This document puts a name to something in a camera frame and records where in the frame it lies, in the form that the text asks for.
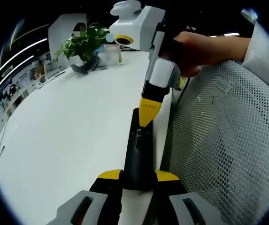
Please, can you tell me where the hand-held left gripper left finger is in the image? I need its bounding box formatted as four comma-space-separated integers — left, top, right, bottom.
46, 168, 125, 225

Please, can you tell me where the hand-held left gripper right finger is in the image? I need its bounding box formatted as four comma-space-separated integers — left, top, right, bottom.
146, 169, 224, 225

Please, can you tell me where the black remote control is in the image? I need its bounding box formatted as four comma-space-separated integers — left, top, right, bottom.
123, 107, 158, 191

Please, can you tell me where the person's right hand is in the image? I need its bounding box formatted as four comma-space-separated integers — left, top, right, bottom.
161, 31, 208, 78

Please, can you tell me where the clear plastic container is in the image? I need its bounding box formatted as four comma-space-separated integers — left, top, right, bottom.
100, 44, 123, 66

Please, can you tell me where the green potted plant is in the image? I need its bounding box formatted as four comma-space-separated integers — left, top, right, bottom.
54, 22, 113, 63

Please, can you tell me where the black curved headset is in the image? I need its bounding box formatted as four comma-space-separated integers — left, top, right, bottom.
70, 57, 101, 75

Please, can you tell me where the white mesh chair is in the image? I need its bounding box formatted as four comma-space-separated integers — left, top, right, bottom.
161, 60, 269, 225

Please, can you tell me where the white pillar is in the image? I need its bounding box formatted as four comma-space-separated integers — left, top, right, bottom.
48, 12, 89, 62

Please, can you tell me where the white counter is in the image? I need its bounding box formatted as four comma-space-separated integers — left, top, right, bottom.
0, 67, 67, 132

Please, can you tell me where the ceiling light strip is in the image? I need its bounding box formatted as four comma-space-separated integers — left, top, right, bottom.
0, 37, 48, 82

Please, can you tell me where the grey cable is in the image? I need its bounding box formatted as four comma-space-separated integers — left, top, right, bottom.
0, 114, 27, 157

